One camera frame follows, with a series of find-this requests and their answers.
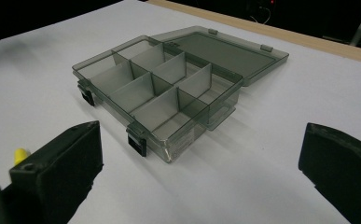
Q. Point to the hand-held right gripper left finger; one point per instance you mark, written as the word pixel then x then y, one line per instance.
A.
pixel 60 168

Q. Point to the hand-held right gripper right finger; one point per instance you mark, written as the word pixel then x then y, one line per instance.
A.
pixel 343 168

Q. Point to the clear grey compartment organizer box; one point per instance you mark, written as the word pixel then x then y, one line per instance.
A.
pixel 175 90

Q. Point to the small yellow object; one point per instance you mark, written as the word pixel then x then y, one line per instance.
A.
pixel 20 155

